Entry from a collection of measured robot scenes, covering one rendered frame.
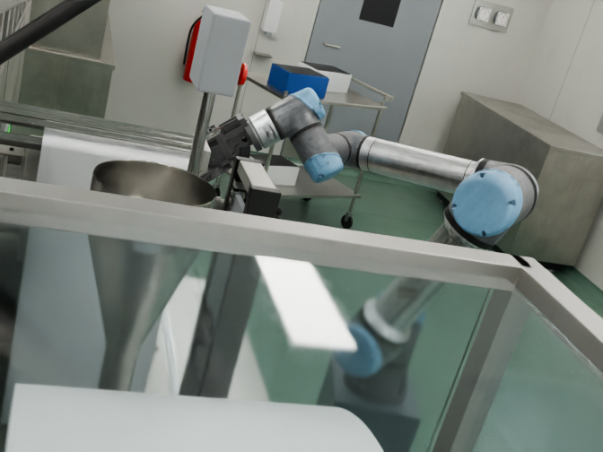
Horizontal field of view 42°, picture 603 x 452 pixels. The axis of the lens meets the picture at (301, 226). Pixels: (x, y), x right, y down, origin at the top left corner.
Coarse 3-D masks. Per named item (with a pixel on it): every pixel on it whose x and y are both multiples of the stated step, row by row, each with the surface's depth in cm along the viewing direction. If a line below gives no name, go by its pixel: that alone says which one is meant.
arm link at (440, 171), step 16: (352, 144) 173; (368, 144) 172; (384, 144) 170; (400, 144) 170; (352, 160) 174; (368, 160) 171; (384, 160) 169; (400, 160) 167; (416, 160) 166; (432, 160) 164; (448, 160) 163; (464, 160) 163; (480, 160) 160; (400, 176) 169; (416, 176) 166; (432, 176) 164; (448, 176) 162; (464, 176) 160
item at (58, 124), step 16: (0, 112) 125; (16, 112) 125; (32, 112) 126; (48, 112) 130; (64, 112) 131; (48, 128) 124; (64, 128) 125; (80, 128) 125; (96, 128) 129; (112, 128) 130; (128, 128) 131; (144, 128) 135; (112, 144) 128; (128, 144) 130; (144, 144) 129; (160, 144) 129; (176, 144) 130; (208, 160) 131
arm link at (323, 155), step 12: (300, 132) 164; (312, 132) 164; (324, 132) 166; (300, 144) 165; (312, 144) 164; (324, 144) 164; (336, 144) 167; (300, 156) 166; (312, 156) 164; (324, 156) 163; (336, 156) 165; (348, 156) 172; (312, 168) 164; (324, 168) 163; (336, 168) 164; (324, 180) 168
